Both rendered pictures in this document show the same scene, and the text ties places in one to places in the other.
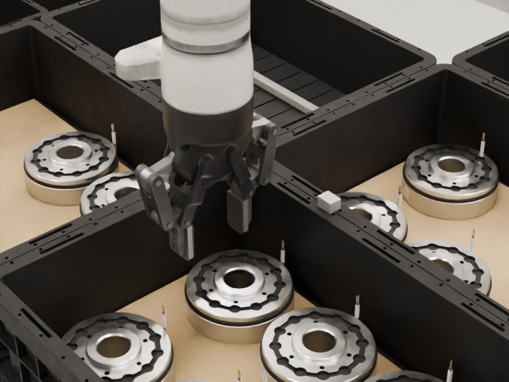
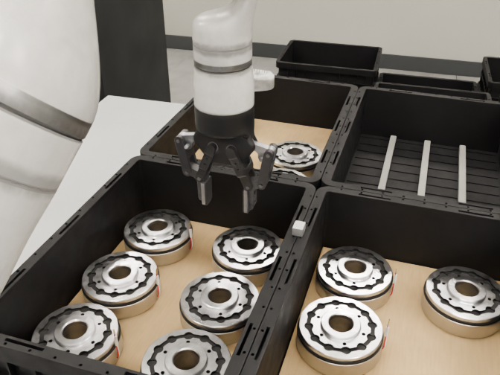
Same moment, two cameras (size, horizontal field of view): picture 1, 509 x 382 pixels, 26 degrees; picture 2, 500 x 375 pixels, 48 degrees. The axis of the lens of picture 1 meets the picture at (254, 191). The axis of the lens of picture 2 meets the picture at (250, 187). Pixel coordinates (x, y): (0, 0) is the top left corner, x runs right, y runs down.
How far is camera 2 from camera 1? 0.73 m
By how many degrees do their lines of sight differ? 48
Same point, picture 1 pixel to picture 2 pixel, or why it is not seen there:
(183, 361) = (187, 261)
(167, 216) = (185, 166)
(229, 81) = (207, 92)
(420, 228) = (403, 309)
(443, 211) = (428, 311)
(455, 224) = (428, 326)
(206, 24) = (196, 47)
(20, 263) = (154, 160)
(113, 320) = (181, 219)
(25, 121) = (321, 137)
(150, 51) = not seen: hidden behind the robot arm
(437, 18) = not seen: outside the picture
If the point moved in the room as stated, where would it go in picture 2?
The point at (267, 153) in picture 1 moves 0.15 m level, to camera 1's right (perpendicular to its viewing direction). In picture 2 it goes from (263, 168) to (337, 228)
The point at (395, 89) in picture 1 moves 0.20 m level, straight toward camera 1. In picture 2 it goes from (466, 213) to (338, 250)
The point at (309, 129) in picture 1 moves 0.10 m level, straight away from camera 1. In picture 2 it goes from (375, 197) to (428, 180)
